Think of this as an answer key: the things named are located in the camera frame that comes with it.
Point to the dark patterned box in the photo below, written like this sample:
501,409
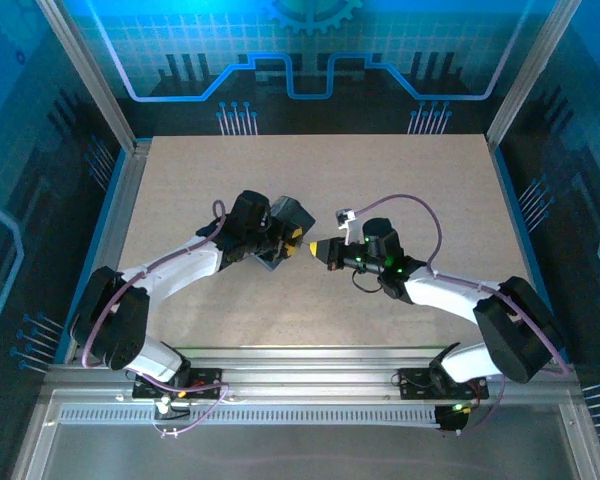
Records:
292,212

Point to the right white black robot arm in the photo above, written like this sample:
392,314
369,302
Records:
445,295

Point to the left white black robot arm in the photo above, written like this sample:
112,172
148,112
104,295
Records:
180,267

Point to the black controller box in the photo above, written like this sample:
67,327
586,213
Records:
450,419

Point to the aluminium front frame rail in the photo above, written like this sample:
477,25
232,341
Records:
300,372

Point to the aluminium side frame rail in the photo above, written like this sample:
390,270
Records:
120,210

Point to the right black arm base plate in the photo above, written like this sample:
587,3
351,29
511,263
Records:
415,384

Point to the blue side frame rail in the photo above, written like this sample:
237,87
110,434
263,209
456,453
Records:
522,235

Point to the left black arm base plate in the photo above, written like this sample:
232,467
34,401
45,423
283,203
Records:
205,382

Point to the aluminium frame post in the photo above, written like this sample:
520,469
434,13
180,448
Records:
87,75
532,70

